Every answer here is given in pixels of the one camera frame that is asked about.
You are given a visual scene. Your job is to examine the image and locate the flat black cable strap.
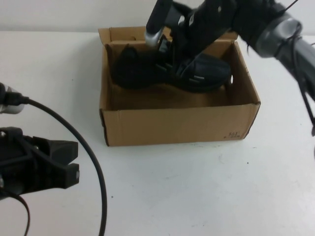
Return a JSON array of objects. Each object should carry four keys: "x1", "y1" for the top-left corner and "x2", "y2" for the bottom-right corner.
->
[{"x1": 0, "y1": 188, "x2": 31, "y2": 236}]

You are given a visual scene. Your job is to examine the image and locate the brown cardboard shoe box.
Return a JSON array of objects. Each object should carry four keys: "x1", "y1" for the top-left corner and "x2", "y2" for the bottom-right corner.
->
[{"x1": 97, "y1": 26, "x2": 261, "y2": 148}]

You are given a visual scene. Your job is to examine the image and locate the left wrist camera black cable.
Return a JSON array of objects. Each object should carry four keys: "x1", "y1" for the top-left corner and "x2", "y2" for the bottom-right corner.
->
[{"x1": 4, "y1": 92, "x2": 107, "y2": 236}]

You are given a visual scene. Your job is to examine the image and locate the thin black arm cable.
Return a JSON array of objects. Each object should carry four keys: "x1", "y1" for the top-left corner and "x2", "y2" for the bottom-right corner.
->
[{"x1": 301, "y1": 78, "x2": 315, "y2": 137}]

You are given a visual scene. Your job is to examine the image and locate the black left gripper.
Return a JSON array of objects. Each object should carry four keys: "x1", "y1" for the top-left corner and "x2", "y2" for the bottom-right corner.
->
[{"x1": 0, "y1": 126, "x2": 80, "y2": 195}]

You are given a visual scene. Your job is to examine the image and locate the left wrist camera silver ends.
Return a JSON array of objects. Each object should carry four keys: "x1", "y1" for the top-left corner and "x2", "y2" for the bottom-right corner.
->
[{"x1": 0, "y1": 82, "x2": 28, "y2": 116}]

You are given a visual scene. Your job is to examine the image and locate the black knit sneaker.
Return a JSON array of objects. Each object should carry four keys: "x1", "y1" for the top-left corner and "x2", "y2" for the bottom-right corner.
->
[{"x1": 112, "y1": 41, "x2": 232, "y2": 90}]

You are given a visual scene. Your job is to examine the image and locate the wrist camera silver ends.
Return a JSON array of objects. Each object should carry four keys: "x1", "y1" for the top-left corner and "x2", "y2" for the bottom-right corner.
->
[
  {"x1": 145, "y1": 0, "x2": 193, "y2": 47},
  {"x1": 0, "y1": 82, "x2": 28, "y2": 116}
]

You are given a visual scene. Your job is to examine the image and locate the right wrist camera silver ends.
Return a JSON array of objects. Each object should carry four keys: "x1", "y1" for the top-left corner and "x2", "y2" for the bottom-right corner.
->
[{"x1": 145, "y1": 0, "x2": 193, "y2": 47}]

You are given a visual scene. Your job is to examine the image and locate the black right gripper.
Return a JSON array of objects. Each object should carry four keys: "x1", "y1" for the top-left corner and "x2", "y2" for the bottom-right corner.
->
[{"x1": 157, "y1": 0, "x2": 237, "y2": 74}]

